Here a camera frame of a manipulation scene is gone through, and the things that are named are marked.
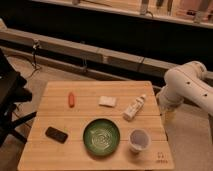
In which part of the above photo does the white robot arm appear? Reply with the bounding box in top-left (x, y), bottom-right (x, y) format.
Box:
top-left (156, 61), bottom-right (213, 123)

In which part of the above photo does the orange pepper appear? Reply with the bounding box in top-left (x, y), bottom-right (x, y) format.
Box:
top-left (68, 93), bottom-right (75, 107)

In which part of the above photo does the white plastic bottle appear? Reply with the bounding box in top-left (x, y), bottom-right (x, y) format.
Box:
top-left (123, 94), bottom-right (146, 121)

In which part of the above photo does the translucent plastic cup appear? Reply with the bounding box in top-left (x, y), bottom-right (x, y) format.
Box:
top-left (129, 129), bottom-right (151, 154)

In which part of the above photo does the green ceramic plate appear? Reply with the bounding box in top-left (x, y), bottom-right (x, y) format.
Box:
top-left (83, 118), bottom-right (120, 157)

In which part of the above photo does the wooden folding table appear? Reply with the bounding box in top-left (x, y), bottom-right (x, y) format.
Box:
top-left (18, 81), bottom-right (174, 171)

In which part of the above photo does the black smartphone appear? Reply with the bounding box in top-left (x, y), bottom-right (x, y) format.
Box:
top-left (45, 127), bottom-right (68, 143)

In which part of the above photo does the black chair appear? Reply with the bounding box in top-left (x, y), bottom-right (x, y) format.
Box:
top-left (0, 49), bottom-right (36, 147)

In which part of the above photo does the black floor cable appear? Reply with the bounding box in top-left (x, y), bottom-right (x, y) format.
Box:
top-left (27, 40), bottom-right (42, 79)

